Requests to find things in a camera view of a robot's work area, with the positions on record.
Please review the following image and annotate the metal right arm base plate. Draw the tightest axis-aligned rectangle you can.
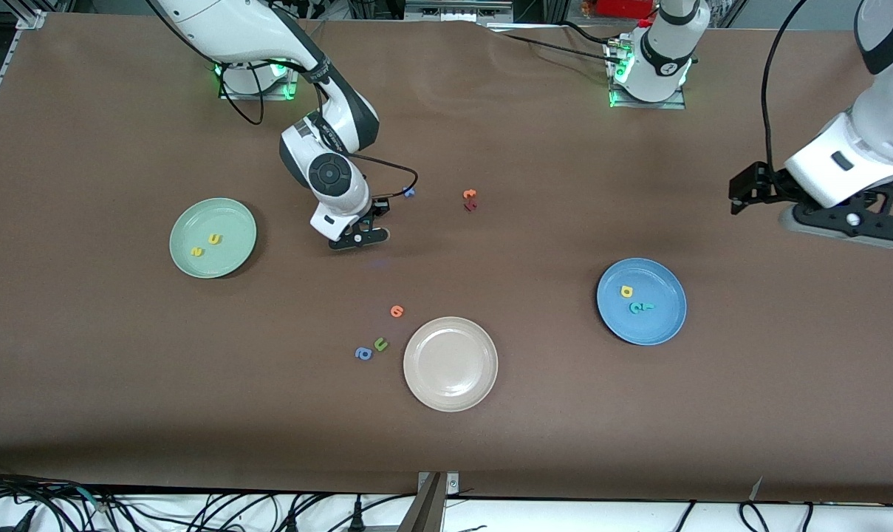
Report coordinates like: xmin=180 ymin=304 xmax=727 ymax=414
xmin=217 ymin=63 xmax=299 ymax=100

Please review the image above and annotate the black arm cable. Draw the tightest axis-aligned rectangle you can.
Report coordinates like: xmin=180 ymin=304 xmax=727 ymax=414
xmin=761 ymin=0 xmax=809 ymax=174
xmin=147 ymin=0 xmax=420 ymax=204

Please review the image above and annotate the grey metal bracket post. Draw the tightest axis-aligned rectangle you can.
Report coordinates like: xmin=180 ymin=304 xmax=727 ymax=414
xmin=398 ymin=471 xmax=462 ymax=532

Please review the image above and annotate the black looped cable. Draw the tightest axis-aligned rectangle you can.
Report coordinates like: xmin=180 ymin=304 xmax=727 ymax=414
xmin=738 ymin=501 xmax=816 ymax=532

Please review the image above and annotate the blue plastic plate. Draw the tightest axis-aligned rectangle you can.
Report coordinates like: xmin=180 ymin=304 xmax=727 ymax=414
xmin=596 ymin=257 xmax=688 ymax=347

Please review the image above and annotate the light green plastic plate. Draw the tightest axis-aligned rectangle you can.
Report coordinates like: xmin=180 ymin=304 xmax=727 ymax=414
xmin=169 ymin=197 xmax=257 ymax=279

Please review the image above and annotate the beige plastic plate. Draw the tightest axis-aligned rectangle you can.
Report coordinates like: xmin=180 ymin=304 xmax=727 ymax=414
xmin=403 ymin=316 xmax=499 ymax=412

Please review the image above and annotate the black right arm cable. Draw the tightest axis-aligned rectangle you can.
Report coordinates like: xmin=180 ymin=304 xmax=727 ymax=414
xmin=147 ymin=0 xmax=420 ymax=204

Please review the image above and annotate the black cable tangle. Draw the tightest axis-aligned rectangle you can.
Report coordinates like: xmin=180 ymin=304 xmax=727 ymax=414
xmin=0 ymin=467 xmax=122 ymax=532

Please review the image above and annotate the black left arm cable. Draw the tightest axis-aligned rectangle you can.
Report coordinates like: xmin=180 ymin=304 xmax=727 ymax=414
xmin=761 ymin=0 xmax=809 ymax=174

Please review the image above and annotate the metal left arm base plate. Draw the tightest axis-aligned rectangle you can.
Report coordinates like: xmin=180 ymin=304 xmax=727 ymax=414
xmin=607 ymin=37 xmax=688 ymax=110

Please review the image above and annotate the grey metal beam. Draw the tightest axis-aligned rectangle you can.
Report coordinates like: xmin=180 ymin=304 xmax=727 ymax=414
xmin=406 ymin=0 xmax=513 ymax=23

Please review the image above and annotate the brown table cover sheet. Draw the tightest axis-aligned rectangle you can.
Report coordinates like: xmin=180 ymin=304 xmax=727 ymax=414
xmin=0 ymin=11 xmax=893 ymax=503

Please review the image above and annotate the black cable on table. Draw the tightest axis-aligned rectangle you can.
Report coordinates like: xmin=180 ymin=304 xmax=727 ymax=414
xmin=561 ymin=21 xmax=618 ymax=48
xmin=502 ymin=33 xmax=626 ymax=66

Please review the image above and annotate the red box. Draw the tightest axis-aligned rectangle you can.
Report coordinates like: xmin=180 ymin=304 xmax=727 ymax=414
xmin=596 ymin=0 xmax=655 ymax=19

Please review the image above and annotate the aluminium frame profile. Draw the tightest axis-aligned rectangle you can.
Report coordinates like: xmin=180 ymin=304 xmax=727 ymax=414
xmin=14 ymin=0 xmax=48 ymax=30

